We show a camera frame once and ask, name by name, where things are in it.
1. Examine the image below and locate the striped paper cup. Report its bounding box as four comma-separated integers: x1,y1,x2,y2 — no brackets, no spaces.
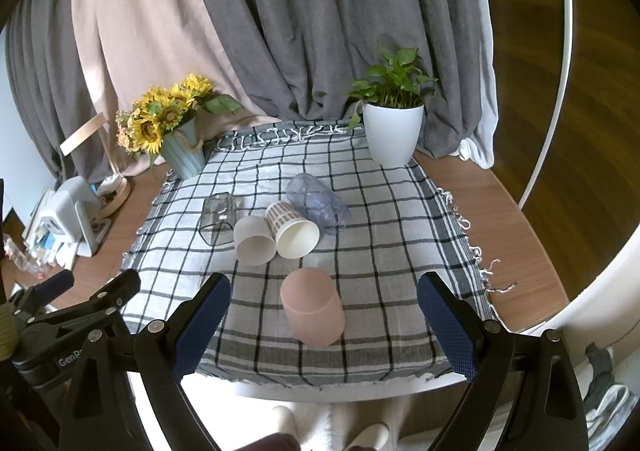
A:
265,200,320,260

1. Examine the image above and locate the green plant in white pot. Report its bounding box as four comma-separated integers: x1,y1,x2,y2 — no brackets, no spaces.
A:
345,46,441,167

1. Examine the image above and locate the pink cup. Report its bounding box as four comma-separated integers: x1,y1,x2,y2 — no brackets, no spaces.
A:
280,267,346,348

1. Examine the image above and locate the grey cloth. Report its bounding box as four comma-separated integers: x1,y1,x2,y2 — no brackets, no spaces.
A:
580,342,633,451

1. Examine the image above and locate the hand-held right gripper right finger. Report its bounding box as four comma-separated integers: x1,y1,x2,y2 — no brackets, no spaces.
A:
416,271,589,451

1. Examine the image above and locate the sunflower bouquet in blue vase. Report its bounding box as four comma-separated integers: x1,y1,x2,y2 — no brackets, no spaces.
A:
116,73,243,181

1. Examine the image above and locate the white hoop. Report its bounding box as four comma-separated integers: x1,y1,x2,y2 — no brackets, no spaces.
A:
517,0,574,212

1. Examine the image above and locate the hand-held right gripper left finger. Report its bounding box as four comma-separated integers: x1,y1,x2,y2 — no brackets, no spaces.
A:
59,272,233,451

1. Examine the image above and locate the grey curtain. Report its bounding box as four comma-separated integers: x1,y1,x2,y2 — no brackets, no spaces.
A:
5,0,488,182

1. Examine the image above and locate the checked tablecloth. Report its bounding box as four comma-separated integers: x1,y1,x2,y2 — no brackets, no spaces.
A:
120,121,518,387

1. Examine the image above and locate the clear blue plastic cup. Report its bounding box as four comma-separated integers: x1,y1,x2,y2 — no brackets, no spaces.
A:
285,173,351,236

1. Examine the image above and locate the clear grey glass cup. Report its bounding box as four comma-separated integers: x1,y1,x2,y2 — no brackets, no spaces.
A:
199,192,237,247

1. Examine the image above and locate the white desktop device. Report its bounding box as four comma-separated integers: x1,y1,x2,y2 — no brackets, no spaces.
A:
39,176,103,257

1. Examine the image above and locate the white slipper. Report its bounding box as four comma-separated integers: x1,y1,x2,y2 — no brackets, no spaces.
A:
271,405,302,447
346,422,391,451

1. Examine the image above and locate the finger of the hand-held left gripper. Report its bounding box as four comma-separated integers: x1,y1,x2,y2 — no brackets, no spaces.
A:
47,269,142,332
9,269,76,317

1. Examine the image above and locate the pink curtain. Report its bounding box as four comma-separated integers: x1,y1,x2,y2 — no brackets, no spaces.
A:
72,0,281,177

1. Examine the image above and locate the white cup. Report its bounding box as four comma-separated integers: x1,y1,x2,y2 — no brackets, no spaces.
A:
233,216,278,266

